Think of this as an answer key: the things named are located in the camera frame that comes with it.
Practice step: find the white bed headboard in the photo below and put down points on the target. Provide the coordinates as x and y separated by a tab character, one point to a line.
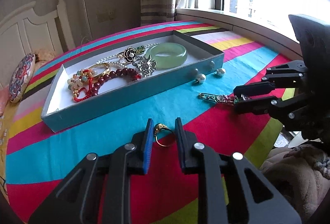
23	32

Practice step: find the round patterned cushion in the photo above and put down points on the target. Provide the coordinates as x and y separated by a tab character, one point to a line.
21	77

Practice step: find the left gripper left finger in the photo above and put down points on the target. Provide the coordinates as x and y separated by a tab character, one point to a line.
97	189

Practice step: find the green jade bangle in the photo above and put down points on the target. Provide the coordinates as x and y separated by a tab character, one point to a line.
167	55

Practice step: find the white pearl necklace green beads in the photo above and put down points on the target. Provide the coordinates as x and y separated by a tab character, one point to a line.
127	56

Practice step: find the silver chain pendant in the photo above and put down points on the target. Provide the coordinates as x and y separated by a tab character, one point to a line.
226	99

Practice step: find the beige plush pillow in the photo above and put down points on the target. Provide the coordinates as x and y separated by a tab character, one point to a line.
44	55

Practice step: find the teal jewelry box tray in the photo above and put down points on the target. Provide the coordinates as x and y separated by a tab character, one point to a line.
60	111

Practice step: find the silver rhinestone brooch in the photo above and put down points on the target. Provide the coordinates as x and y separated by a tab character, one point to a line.
145	66

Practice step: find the pearl earring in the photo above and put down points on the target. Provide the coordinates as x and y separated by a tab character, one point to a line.
200	78
220	72

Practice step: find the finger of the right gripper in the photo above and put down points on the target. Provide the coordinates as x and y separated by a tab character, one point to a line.
289	75
292	112

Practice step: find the right hand black glove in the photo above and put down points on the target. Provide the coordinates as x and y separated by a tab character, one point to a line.
300	174

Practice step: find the striped colourful tablecloth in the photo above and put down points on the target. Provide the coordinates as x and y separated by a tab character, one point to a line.
37	159

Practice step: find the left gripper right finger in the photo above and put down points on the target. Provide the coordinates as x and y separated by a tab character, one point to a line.
231	189

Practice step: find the gold bangle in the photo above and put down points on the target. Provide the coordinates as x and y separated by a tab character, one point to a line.
99	70

